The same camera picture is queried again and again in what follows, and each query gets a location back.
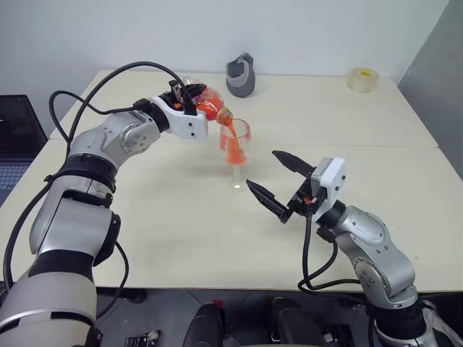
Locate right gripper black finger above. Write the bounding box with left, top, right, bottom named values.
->
left=245, top=179, right=293, bottom=226
left=271, top=150, right=315, bottom=179

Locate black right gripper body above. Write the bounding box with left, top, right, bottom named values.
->
left=286, top=172, right=328, bottom=218

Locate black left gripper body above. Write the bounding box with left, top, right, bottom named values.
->
left=158, top=80, right=198, bottom=111

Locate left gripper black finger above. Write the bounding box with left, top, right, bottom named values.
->
left=184, top=83, right=208, bottom=98

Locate orange plastic bottle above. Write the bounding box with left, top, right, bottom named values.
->
left=180, top=75, right=236, bottom=127

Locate clear wine glass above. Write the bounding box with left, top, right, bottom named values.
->
left=218, top=118, right=252, bottom=194

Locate grey rounded plastic object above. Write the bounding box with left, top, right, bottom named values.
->
left=225, top=52, right=257, bottom=99

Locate translucent tape roll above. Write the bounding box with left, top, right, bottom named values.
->
left=347, top=67, right=381, bottom=95

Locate dark rounded shape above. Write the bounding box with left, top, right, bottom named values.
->
left=180, top=302, right=228, bottom=347
left=270, top=296, right=327, bottom=347

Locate dark laptop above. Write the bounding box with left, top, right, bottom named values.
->
left=0, top=94, right=50, bottom=207

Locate small black white device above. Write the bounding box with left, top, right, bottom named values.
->
left=124, top=329, right=161, bottom=347

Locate clear plastic bag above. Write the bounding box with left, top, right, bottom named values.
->
left=421, top=299, right=463, bottom=347

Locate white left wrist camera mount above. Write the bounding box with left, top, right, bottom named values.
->
left=149, top=95, right=210, bottom=142

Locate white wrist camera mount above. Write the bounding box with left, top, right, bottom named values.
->
left=310, top=156, right=348, bottom=223
left=149, top=95, right=210, bottom=142

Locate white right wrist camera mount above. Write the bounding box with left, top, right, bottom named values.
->
left=310, top=156, right=348, bottom=223

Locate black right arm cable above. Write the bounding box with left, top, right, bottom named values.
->
left=297, top=211, right=374, bottom=347

